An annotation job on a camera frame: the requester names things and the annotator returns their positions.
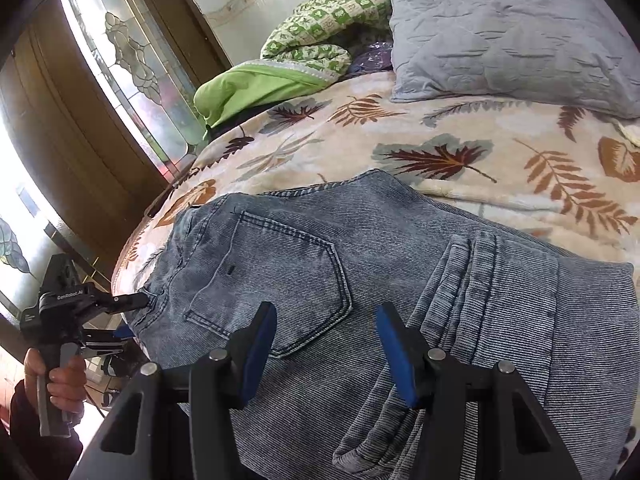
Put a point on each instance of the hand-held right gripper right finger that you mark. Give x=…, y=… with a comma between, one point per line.
x=397, y=355

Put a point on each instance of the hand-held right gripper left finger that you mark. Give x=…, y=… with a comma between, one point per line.
x=260, y=350

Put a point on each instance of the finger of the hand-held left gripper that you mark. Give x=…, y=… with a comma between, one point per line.
x=131, y=301
x=107, y=340

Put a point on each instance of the grey-blue denim pants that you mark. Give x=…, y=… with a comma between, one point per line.
x=310, y=260

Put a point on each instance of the person's left forearm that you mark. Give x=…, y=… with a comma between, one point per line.
x=25, y=425

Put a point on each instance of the person's left hand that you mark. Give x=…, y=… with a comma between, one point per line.
x=67, y=385

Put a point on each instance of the wooden door with leaded glass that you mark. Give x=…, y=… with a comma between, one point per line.
x=65, y=125

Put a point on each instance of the beige leaf print blanket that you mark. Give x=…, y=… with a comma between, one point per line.
x=450, y=125

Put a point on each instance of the lime green cloth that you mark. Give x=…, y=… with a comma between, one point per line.
x=240, y=90

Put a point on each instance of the purple cloth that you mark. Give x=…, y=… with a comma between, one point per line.
x=372, y=60

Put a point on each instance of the green checked patterned cloth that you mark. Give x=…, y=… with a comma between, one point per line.
x=310, y=25

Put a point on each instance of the grey quilted pillow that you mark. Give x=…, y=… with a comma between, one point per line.
x=500, y=40

